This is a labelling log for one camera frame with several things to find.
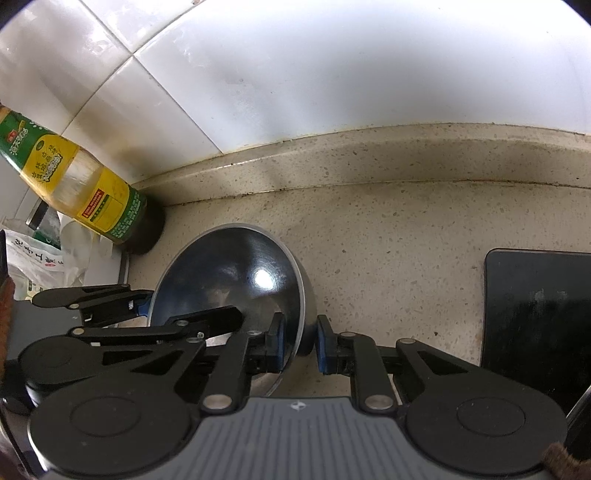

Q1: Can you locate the stainless steel bowl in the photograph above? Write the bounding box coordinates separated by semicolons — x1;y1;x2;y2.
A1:
148;224;317;396

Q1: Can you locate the white two-tier condiment rack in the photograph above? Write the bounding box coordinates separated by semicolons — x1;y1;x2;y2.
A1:
118;251;130;284

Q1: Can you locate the plastic bag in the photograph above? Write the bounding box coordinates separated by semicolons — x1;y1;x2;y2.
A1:
4;229;83;301

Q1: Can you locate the green yellow label oil bottle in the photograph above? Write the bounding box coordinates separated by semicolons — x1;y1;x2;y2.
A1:
1;106;146;245

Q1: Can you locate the black gas stove top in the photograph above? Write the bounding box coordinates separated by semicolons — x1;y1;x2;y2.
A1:
481;249;590;413

